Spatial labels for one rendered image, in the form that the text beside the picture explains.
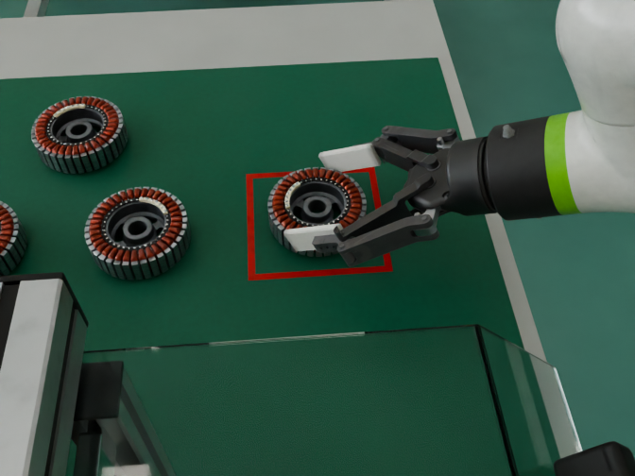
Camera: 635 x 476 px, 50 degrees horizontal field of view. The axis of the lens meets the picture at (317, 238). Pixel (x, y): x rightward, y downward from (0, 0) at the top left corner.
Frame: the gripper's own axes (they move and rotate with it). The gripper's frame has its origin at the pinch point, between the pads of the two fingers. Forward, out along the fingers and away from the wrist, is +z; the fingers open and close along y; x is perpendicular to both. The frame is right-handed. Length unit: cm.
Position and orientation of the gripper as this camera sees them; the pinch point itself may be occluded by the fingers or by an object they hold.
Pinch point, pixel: (319, 198)
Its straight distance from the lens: 77.5
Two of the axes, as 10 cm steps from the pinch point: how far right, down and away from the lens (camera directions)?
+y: 3.0, -7.5, 5.9
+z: -8.4, 0.9, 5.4
